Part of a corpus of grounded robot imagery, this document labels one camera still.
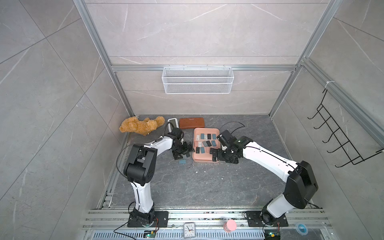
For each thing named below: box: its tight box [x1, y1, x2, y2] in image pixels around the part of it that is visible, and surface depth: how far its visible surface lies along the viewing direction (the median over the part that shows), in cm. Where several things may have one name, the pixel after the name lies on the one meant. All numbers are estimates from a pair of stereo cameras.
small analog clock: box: [183, 222, 197, 239], surface depth 71 cm
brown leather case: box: [179, 117, 205, 129], surface depth 114 cm
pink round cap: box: [223, 219, 237, 233], surface depth 66 cm
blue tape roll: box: [295, 223, 309, 236], surface depth 73 cm
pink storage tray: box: [192, 128, 220, 163], surface depth 103 cm
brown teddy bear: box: [119, 116, 165, 136], surface depth 103 cm
